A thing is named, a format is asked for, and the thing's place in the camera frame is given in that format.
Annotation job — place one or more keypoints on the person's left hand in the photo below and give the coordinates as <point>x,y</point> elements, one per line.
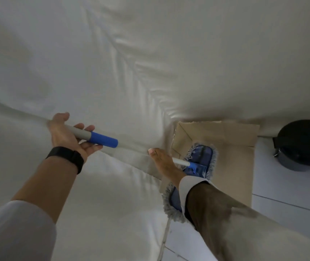
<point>62,137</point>

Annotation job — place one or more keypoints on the person's right hand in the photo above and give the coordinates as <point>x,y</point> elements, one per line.
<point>165,165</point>

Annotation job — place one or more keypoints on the person's right thumb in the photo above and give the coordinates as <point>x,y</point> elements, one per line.
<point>159,154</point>

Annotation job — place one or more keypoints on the person's left thumb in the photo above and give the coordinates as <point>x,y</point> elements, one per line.
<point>62,117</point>

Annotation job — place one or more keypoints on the blue mop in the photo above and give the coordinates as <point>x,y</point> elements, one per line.
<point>103,139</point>

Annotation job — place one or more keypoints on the person's left forearm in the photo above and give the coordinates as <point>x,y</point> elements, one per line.
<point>41,184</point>

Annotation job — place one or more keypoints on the person's right forearm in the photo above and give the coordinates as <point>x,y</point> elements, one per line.
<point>239,225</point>

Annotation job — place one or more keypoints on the black wristband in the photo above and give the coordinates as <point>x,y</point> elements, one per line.
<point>66,156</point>

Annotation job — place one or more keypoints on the brown cardboard sheet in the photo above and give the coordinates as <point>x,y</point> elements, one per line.
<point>233,160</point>

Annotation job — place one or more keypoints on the white bed sheet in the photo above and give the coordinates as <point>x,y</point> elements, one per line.
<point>133,65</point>

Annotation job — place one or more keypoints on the black trash bin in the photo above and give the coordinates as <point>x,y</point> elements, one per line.
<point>301,144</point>

